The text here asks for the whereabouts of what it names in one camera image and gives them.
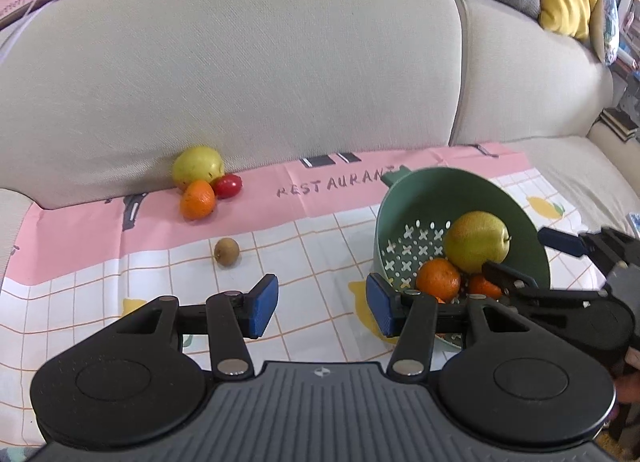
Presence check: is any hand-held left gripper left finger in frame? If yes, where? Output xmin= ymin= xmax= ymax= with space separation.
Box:
xmin=112 ymin=273 xmax=280 ymax=378

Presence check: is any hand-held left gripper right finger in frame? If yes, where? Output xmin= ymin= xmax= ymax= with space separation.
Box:
xmin=365 ymin=272 xmax=546 ymax=377

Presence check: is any stack of books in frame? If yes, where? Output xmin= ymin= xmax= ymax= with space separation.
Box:
xmin=597 ymin=107 xmax=640 ymax=143

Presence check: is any large green pear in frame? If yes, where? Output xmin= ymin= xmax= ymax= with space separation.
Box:
xmin=444 ymin=211 xmax=512 ymax=274

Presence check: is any pile of magazines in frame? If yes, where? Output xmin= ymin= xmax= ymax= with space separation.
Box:
xmin=612 ymin=0 xmax=640 ymax=83

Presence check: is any green colander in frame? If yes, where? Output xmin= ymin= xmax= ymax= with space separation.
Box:
xmin=376 ymin=165 xmax=552 ymax=353

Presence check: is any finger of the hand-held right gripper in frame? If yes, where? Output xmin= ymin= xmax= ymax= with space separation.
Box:
xmin=537 ymin=226 xmax=640 ymax=273
xmin=481 ymin=261 xmax=610 ymax=304

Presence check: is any small yellow pear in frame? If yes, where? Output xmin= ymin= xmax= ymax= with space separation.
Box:
xmin=172 ymin=144 xmax=225 ymax=191

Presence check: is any pink checked printed cloth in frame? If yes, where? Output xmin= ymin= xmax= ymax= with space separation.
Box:
xmin=0 ymin=141 xmax=601 ymax=448

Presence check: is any person's right hand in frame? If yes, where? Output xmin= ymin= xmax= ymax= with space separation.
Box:
xmin=614 ymin=346 xmax=640 ymax=405

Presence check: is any pale patterned cushion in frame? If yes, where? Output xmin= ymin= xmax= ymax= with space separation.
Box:
xmin=590 ymin=0 xmax=621 ymax=65

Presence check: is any orange mandarin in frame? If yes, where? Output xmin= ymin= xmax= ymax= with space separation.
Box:
xmin=416 ymin=258 xmax=462 ymax=302
xmin=467 ymin=273 xmax=503 ymax=299
xmin=180 ymin=179 xmax=217 ymax=221

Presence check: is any red cherry tomato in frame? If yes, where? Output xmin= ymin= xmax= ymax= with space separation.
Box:
xmin=212 ymin=173 xmax=244 ymax=199

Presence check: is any beige fabric sofa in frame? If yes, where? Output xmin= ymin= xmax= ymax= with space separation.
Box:
xmin=0 ymin=0 xmax=640 ymax=293

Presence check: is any teal pink patterned blanket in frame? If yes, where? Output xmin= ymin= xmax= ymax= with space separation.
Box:
xmin=0 ymin=444 xmax=41 ymax=462

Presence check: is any brown kiwi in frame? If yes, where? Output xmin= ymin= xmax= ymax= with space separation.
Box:
xmin=214 ymin=237 xmax=241 ymax=268

